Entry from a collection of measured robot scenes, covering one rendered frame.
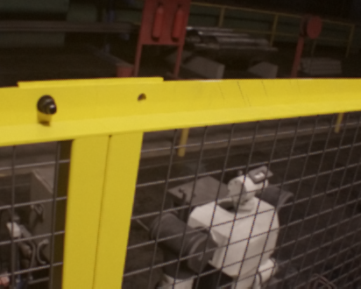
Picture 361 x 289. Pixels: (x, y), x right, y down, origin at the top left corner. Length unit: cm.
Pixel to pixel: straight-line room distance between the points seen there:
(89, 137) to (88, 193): 8
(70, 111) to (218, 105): 25
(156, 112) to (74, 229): 20
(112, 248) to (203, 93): 26
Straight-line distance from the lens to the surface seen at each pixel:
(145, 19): 794
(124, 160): 63
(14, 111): 59
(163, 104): 69
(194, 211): 139
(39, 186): 235
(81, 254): 67
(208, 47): 907
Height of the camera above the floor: 202
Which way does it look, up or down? 20 degrees down
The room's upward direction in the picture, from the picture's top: 10 degrees clockwise
